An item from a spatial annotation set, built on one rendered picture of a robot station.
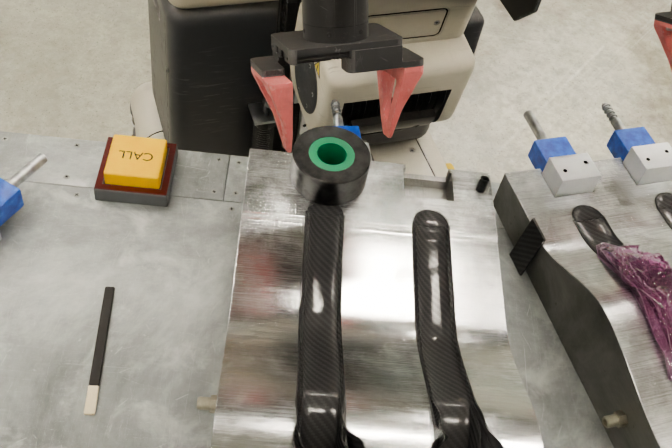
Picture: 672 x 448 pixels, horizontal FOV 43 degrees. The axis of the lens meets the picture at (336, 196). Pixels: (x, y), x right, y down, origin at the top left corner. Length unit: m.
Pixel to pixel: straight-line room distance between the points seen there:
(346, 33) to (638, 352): 0.40
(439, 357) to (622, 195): 0.34
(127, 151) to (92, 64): 1.38
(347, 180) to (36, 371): 0.35
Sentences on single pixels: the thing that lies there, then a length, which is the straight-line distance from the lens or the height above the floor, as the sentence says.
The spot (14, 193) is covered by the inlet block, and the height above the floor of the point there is 0.84.
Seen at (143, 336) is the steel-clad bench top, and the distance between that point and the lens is 0.87.
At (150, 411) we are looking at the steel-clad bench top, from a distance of 0.83.
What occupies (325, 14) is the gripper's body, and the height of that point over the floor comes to 1.11.
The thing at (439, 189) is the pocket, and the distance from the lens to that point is 0.93.
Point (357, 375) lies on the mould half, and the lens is 0.73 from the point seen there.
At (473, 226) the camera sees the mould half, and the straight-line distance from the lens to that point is 0.87.
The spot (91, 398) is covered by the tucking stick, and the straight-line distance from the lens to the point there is 0.84.
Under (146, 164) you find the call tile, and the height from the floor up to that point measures 0.84.
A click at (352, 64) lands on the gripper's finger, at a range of 0.72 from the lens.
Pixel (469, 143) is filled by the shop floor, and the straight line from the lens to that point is 2.25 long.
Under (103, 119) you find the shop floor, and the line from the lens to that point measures 2.19.
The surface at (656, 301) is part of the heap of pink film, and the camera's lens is 0.86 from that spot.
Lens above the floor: 1.55
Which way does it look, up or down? 49 degrees down
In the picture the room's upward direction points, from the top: 11 degrees clockwise
